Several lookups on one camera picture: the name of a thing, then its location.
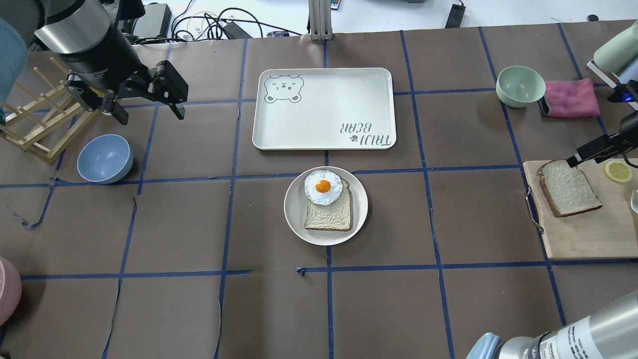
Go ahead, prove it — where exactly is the wooden cutting board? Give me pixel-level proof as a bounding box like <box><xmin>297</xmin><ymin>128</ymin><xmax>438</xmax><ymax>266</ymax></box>
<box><xmin>523</xmin><ymin>161</ymin><xmax>638</xmax><ymax>260</ymax></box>

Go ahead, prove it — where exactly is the cream round plate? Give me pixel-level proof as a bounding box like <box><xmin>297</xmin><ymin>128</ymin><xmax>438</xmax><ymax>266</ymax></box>
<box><xmin>284</xmin><ymin>166</ymin><xmax>369</xmax><ymax>246</ymax></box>

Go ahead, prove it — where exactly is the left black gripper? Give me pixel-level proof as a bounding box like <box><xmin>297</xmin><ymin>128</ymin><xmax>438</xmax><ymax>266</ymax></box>
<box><xmin>65</xmin><ymin>60</ymin><xmax>189</xmax><ymax>126</ymax></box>

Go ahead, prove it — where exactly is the pink bowl with ice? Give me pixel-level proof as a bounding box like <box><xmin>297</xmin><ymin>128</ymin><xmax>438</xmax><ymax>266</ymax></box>
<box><xmin>0</xmin><ymin>257</ymin><xmax>22</xmax><ymax>325</ymax></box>

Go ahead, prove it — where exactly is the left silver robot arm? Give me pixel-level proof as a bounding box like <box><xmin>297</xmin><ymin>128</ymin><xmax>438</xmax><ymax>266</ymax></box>
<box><xmin>1</xmin><ymin>0</ymin><xmax>188</xmax><ymax>125</ymax></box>

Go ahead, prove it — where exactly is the green hanging mug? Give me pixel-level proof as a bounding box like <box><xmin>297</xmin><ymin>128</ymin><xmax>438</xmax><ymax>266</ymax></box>
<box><xmin>593</xmin><ymin>22</ymin><xmax>638</xmax><ymax>73</ymax></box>

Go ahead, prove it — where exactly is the aluminium frame post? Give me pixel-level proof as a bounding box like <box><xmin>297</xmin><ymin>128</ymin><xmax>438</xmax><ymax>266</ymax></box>
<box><xmin>308</xmin><ymin>0</ymin><xmax>333</xmax><ymax>41</ymax></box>

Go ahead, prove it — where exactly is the green bowl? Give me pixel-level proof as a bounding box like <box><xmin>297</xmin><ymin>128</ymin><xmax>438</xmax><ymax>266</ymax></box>
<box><xmin>496</xmin><ymin>65</ymin><xmax>546</xmax><ymax>108</ymax></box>

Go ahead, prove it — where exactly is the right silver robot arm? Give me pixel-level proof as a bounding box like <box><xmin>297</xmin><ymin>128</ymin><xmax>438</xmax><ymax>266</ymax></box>
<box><xmin>484</xmin><ymin>22</ymin><xmax>637</xmax><ymax>359</ymax></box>

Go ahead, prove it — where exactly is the lemon slice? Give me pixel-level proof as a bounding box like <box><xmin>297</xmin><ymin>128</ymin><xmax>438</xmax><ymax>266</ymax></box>
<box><xmin>604</xmin><ymin>161</ymin><xmax>633</xmax><ymax>182</ymax></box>

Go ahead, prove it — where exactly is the blue bowl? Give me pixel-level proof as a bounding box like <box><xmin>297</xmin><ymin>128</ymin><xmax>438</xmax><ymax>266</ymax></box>
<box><xmin>77</xmin><ymin>134</ymin><xmax>134</xmax><ymax>184</ymax></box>

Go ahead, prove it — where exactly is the wooden dish rack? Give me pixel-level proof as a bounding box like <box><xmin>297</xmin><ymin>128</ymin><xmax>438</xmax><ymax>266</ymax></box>
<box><xmin>1</xmin><ymin>55</ymin><xmax>97</xmax><ymax>165</ymax></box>

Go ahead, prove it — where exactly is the bread slice on plate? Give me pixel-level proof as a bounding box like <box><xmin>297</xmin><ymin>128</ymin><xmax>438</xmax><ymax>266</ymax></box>
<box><xmin>304</xmin><ymin>179</ymin><xmax>352</xmax><ymax>231</ymax></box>

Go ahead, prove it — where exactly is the pink cloth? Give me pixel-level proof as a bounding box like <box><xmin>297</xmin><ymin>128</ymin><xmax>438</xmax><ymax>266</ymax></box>
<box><xmin>537</xmin><ymin>78</ymin><xmax>600</xmax><ymax>118</ymax></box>

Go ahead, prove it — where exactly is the bread slice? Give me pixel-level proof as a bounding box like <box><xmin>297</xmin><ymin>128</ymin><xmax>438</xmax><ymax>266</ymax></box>
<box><xmin>536</xmin><ymin>161</ymin><xmax>603</xmax><ymax>218</ymax></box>
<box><xmin>304</xmin><ymin>179</ymin><xmax>352</xmax><ymax>231</ymax></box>

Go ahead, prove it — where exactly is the white bear tray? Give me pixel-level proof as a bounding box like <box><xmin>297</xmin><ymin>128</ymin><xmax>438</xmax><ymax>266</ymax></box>
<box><xmin>252</xmin><ymin>67</ymin><xmax>397</xmax><ymax>151</ymax></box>

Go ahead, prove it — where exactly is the fried egg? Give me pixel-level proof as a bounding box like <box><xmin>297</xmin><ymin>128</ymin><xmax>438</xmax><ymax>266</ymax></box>
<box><xmin>304</xmin><ymin>170</ymin><xmax>344</xmax><ymax>206</ymax></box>

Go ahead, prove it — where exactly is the white wire cup rack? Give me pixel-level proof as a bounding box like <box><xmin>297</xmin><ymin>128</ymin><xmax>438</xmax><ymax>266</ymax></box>
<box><xmin>587</xmin><ymin>60</ymin><xmax>619</xmax><ymax>89</ymax></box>

